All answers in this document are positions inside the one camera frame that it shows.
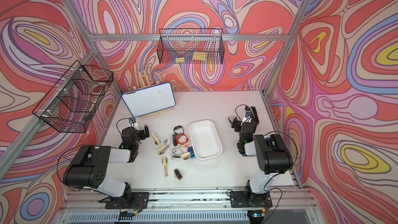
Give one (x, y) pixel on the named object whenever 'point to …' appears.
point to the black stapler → (254, 114)
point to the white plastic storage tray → (205, 138)
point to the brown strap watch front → (178, 174)
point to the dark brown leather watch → (174, 140)
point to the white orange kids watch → (186, 145)
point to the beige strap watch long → (165, 160)
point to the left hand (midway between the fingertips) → (139, 126)
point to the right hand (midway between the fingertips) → (244, 121)
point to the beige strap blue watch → (185, 156)
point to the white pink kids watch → (176, 152)
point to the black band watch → (175, 127)
